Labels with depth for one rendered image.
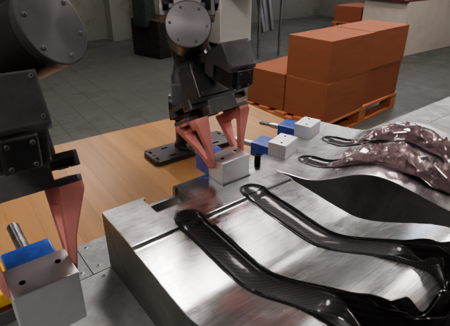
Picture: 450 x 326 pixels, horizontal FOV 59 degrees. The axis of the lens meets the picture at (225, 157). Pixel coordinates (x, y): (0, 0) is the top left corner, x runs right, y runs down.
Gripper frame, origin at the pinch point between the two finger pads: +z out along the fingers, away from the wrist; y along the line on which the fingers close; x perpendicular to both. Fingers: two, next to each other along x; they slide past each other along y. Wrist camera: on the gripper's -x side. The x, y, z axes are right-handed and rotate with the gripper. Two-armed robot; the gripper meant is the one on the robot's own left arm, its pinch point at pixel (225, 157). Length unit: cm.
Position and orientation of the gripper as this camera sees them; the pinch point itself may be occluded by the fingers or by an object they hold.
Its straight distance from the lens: 59.3
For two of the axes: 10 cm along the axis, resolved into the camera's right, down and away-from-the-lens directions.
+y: 7.9, -2.9, 5.4
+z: 3.0, 9.5, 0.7
